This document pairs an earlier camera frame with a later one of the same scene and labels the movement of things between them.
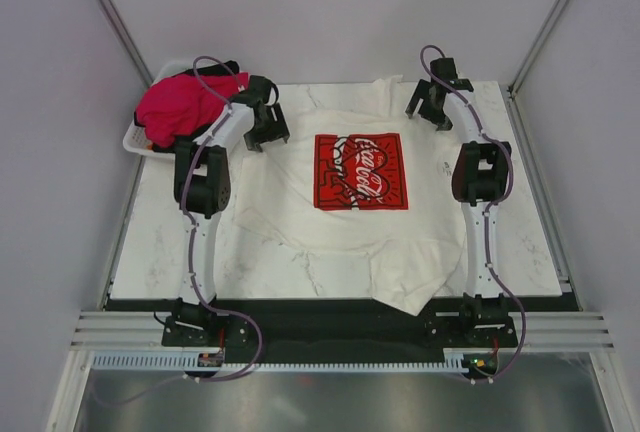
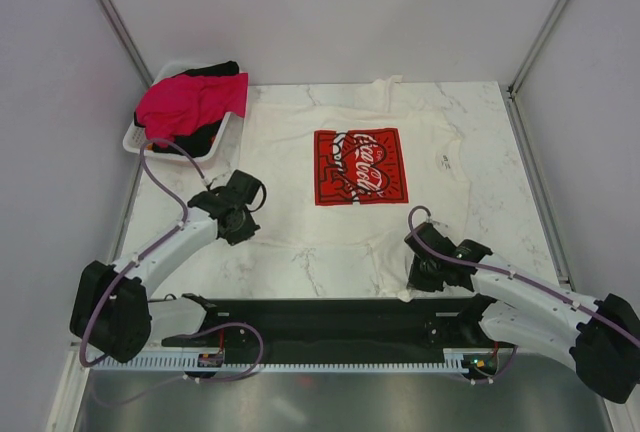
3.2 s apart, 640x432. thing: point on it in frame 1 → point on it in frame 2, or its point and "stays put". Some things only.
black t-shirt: x=216 y=70 stays put
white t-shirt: x=357 y=173 stays put
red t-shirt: x=173 y=110 stays put
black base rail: x=402 y=326 stays put
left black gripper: x=278 y=130 → x=246 y=233
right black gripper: x=422 y=92 → x=419 y=283
